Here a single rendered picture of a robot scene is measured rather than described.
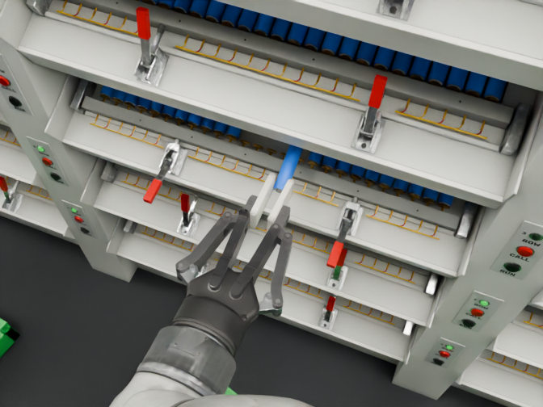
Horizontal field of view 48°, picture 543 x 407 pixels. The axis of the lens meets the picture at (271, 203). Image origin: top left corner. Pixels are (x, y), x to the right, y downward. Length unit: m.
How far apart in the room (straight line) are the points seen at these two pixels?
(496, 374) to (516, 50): 0.78
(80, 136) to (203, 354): 0.47
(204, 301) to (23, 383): 0.81
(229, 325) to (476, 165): 0.31
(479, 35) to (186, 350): 0.39
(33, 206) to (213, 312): 0.81
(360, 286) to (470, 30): 0.57
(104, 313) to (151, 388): 0.81
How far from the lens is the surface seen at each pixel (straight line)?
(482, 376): 1.22
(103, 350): 1.38
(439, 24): 0.55
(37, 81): 0.90
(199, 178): 0.89
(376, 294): 1.02
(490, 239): 0.76
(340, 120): 0.70
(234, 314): 0.65
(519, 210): 0.70
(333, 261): 0.80
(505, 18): 0.56
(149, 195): 0.86
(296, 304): 1.20
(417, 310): 1.02
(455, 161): 0.70
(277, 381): 1.32
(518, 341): 1.05
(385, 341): 1.20
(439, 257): 0.85
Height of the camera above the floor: 1.27
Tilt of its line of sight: 59 degrees down
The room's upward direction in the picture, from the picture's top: straight up
